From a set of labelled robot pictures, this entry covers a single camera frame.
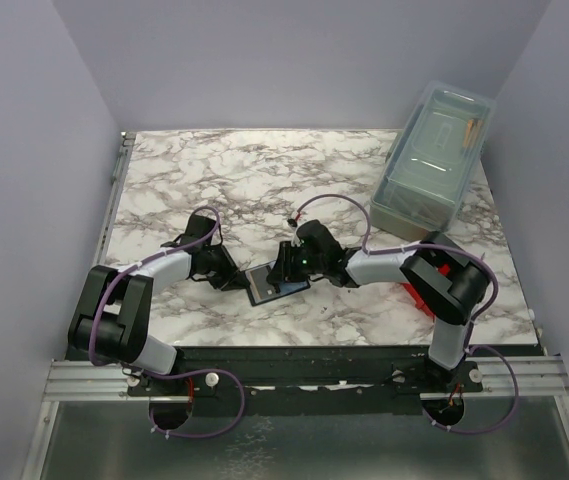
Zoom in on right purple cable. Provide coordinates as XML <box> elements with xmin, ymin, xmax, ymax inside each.
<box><xmin>287</xmin><ymin>193</ymin><xmax>521</xmax><ymax>435</ymax></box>

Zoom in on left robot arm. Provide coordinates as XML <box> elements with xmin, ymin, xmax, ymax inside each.
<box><xmin>68</xmin><ymin>244</ymin><xmax>247</xmax><ymax>395</ymax></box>

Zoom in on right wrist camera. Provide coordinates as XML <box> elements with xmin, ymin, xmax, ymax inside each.
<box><xmin>297</xmin><ymin>220</ymin><xmax>343</xmax><ymax>258</ymax></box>

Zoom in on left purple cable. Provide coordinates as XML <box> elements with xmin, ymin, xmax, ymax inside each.
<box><xmin>88</xmin><ymin>205</ymin><xmax>247</xmax><ymax>441</ymax></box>

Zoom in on black leather card holder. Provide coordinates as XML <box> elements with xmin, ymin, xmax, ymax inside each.
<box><xmin>244</xmin><ymin>261</ymin><xmax>311</xmax><ymax>307</ymax></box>

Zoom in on clear plastic storage box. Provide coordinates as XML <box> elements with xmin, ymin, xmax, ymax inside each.
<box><xmin>370</xmin><ymin>81</ymin><xmax>496</xmax><ymax>240</ymax></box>

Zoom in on purple cable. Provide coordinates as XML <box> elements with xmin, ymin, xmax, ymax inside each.
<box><xmin>287</xmin><ymin>193</ymin><xmax>521</xmax><ymax>435</ymax></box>
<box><xmin>88</xmin><ymin>205</ymin><xmax>247</xmax><ymax>441</ymax></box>

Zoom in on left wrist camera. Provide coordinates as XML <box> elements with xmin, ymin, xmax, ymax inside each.
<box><xmin>180</xmin><ymin>212</ymin><xmax>219</xmax><ymax>249</ymax></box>

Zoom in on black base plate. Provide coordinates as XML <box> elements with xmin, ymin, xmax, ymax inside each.
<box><xmin>45</xmin><ymin>345</ymin><xmax>551</xmax><ymax>426</ymax></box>

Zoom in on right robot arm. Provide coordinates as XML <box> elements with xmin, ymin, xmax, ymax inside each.
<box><xmin>266</xmin><ymin>232</ymin><xmax>498</xmax><ymax>392</ymax></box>

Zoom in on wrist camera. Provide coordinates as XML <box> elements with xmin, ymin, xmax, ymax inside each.
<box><xmin>180</xmin><ymin>212</ymin><xmax>219</xmax><ymax>249</ymax></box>
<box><xmin>297</xmin><ymin>220</ymin><xmax>343</xmax><ymax>258</ymax></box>

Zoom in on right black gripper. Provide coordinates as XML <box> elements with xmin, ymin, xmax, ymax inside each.
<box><xmin>267</xmin><ymin>242</ymin><xmax>326</xmax><ymax>284</ymax></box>

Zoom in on red plastic bin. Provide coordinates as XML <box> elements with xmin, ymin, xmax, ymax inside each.
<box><xmin>400</xmin><ymin>258</ymin><xmax>452</xmax><ymax>318</ymax></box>

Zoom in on aluminium mounting rail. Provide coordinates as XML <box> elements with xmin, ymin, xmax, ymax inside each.
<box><xmin>43</xmin><ymin>356</ymin><xmax>569</xmax><ymax>402</ymax></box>

